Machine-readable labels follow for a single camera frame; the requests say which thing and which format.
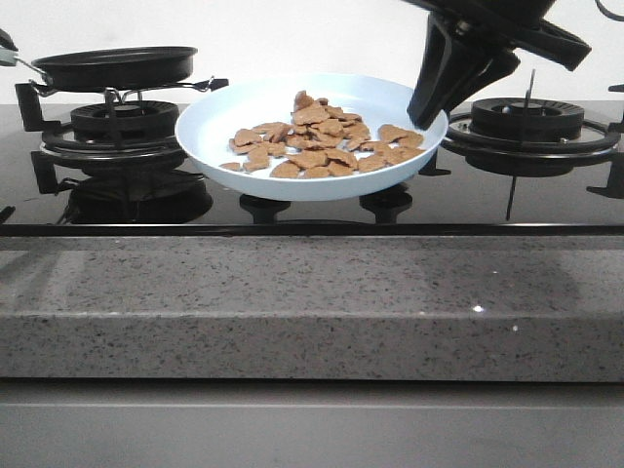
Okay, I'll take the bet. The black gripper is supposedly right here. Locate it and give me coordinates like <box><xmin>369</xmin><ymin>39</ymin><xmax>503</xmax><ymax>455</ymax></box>
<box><xmin>408</xmin><ymin>0</ymin><xmax>592</xmax><ymax>129</ymax></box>

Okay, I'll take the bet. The brown meat pieces pile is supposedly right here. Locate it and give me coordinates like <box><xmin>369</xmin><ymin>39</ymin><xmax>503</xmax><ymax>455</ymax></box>
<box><xmin>220</xmin><ymin>91</ymin><xmax>424</xmax><ymax>179</ymax></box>

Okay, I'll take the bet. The light blue plate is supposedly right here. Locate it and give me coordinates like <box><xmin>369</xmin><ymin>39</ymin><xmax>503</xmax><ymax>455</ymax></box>
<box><xmin>175</xmin><ymin>73</ymin><xmax>449</xmax><ymax>201</ymax></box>

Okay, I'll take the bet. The black frying pan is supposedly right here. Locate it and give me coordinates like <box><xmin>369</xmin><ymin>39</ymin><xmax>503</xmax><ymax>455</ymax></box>
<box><xmin>1</xmin><ymin>31</ymin><xmax>197</xmax><ymax>95</ymax></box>

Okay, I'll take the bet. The right black gas burner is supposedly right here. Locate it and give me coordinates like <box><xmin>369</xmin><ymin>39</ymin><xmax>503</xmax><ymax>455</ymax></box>
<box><xmin>469</xmin><ymin>97</ymin><xmax>585</xmax><ymax>142</ymax></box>

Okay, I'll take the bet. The black gas burner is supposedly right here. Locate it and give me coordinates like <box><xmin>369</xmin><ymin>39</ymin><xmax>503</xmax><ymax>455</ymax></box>
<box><xmin>469</xmin><ymin>97</ymin><xmax>585</xmax><ymax>142</ymax></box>
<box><xmin>70</xmin><ymin>100</ymin><xmax>179</xmax><ymax>141</ymax></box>

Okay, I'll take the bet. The right black pan support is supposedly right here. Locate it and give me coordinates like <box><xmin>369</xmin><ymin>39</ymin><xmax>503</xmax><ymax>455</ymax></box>
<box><xmin>441</xmin><ymin>74</ymin><xmax>623</xmax><ymax>180</ymax></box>

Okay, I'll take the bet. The black pan support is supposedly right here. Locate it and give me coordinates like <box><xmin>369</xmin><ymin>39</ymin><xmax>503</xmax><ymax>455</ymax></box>
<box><xmin>16</xmin><ymin>83</ymin><xmax>203</xmax><ymax>193</ymax></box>
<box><xmin>441</xmin><ymin>74</ymin><xmax>623</xmax><ymax>180</ymax></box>

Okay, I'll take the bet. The left black gas burner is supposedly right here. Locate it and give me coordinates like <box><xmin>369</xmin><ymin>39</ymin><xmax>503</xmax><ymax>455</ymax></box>
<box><xmin>70</xmin><ymin>100</ymin><xmax>179</xmax><ymax>141</ymax></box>

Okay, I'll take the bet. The black glass gas cooktop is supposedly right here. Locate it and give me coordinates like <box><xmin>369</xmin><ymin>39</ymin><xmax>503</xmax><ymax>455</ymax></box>
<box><xmin>1</xmin><ymin>101</ymin><xmax>623</xmax><ymax>238</ymax></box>

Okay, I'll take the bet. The left black pan support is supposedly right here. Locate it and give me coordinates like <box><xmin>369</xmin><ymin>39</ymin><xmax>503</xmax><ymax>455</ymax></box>
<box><xmin>16</xmin><ymin>83</ymin><xmax>203</xmax><ymax>193</ymax></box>

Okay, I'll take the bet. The grey cabinet drawer front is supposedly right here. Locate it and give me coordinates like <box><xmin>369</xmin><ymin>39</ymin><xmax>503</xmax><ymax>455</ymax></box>
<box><xmin>1</xmin><ymin>379</ymin><xmax>623</xmax><ymax>467</ymax></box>

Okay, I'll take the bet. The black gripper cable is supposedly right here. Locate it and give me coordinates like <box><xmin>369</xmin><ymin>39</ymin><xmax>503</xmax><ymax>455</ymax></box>
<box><xmin>594</xmin><ymin>0</ymin><xmax>624</xmax><ymax>22</ymax></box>

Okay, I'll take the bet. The wire pan reducer ring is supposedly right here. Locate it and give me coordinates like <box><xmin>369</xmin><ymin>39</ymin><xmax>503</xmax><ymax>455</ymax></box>
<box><xmin>28</xmin><ymin>75</ymin><xmax>215</xmax><ymax>105</ymax></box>

